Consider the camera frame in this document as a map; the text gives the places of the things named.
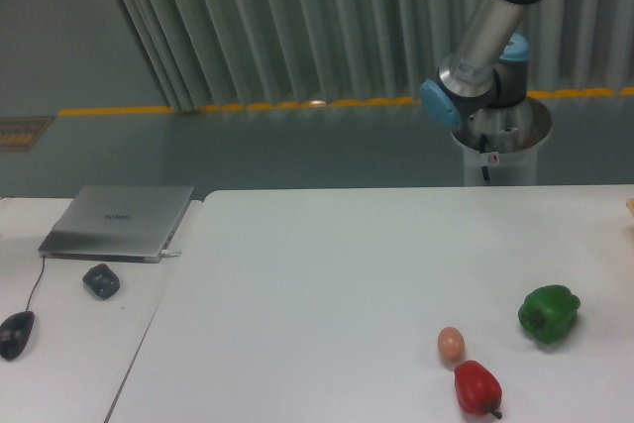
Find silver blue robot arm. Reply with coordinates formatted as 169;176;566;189
420;0;541;129

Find white usb dongle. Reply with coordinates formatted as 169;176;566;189
161;250;181;259

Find silver closed laptop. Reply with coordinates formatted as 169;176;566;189
39;185;194;263

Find brown egg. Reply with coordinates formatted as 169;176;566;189
437;327;466;363

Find red bell pepper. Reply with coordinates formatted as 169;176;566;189
454;361;502;419

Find green bell pepper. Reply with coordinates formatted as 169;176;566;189
518;284;581;345

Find black computer mouse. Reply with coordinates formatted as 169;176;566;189
0;310;35;362

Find black pedestal cable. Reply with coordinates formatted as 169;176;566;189
477;132;491;185

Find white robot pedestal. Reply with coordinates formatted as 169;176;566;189
452;97;552;186

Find black mouse cable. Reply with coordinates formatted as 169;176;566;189
24;255;47;314

